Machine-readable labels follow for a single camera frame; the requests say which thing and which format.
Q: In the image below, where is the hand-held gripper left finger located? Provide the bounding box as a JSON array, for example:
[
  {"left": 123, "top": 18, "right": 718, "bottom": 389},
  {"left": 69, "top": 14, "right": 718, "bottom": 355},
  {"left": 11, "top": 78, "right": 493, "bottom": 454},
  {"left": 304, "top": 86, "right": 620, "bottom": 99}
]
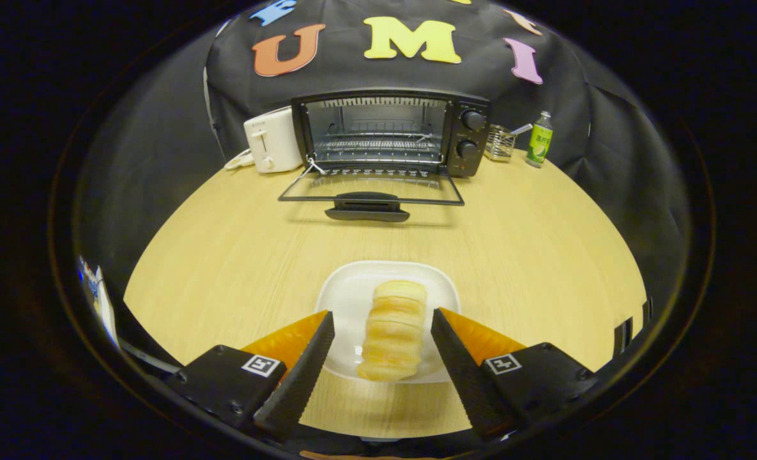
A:
[{"left": 164, "top": 310, "right": 335, "bottom": 443}]

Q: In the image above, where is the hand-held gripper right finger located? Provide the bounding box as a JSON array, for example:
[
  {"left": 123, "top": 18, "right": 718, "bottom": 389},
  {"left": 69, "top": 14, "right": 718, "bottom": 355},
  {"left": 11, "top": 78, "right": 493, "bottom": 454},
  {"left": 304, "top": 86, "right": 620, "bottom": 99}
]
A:
[{"left": 431, "top": 307, "right": 598, "bottom": 441}]

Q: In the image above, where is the golden bread roll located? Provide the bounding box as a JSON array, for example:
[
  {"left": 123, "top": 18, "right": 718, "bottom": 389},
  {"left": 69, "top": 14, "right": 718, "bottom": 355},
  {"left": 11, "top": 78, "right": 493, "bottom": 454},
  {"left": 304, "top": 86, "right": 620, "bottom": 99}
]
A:
[{"left": 357, "top": 280, "right": 428, "bottom": 382}]

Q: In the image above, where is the black toaster oven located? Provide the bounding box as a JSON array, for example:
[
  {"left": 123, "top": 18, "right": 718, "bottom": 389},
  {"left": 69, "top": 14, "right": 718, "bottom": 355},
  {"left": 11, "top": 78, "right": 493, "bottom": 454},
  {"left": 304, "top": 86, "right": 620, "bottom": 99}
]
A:
[{"left": 279, "top": 88, "right": 491, "bottom": 223}]

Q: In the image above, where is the white toaster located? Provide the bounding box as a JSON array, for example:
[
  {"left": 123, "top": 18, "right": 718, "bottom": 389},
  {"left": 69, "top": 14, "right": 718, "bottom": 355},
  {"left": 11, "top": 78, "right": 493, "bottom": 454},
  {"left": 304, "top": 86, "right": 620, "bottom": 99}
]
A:
[{"left": 225, "top": 106, "right": 303, "bottom": 174}]

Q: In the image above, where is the white plate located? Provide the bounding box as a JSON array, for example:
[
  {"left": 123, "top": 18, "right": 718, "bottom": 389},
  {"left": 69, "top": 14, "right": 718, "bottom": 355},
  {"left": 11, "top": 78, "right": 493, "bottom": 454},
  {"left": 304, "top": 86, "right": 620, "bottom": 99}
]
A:
[{"left": 315, "top": 261, "right": 461, "bottom": 384}]

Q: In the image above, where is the white and blue sheet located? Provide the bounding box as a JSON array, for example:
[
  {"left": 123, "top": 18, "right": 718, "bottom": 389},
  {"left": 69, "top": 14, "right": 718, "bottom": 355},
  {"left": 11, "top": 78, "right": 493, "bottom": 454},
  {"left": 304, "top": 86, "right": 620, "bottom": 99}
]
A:
[{"left": 78, "top": 256, "right": 121, "bottom": 347}]

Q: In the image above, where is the green label bottle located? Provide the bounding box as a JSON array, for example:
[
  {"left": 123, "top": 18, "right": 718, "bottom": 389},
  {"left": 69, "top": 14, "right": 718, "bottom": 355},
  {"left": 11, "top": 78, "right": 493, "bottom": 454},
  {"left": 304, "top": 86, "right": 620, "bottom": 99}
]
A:
[{"left": 526, "top": 111, "right": 553, "bottom": 169}]

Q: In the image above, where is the wire mesh basket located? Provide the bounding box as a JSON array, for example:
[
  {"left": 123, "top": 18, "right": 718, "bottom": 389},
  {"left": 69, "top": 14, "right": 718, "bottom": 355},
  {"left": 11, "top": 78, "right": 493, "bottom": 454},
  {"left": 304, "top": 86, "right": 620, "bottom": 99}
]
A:
[{"left": 484, "top": 125, "right": 517, "bottom": 162}]

